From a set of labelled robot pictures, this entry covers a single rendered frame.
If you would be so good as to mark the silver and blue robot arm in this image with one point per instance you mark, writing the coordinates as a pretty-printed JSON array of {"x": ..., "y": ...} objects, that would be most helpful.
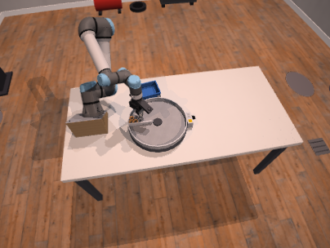
[{"x": 94, "y": 30}]

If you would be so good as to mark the blue crate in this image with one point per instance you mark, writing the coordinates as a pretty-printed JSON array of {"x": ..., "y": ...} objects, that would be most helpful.
[{"x": 150, "y": 90}]

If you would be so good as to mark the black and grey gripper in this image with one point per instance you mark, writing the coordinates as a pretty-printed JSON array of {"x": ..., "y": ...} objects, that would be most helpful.
[{"x": 139, "y": 110}]

